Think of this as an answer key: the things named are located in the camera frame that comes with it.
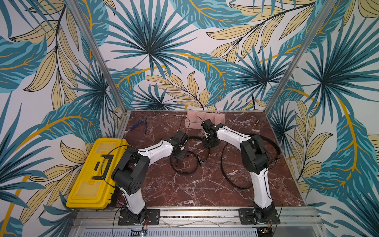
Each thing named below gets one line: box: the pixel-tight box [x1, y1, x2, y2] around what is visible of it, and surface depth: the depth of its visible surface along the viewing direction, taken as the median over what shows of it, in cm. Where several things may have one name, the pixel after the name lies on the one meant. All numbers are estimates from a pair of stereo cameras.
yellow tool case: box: [66, 138, 129, 209], surface depth 68 cm
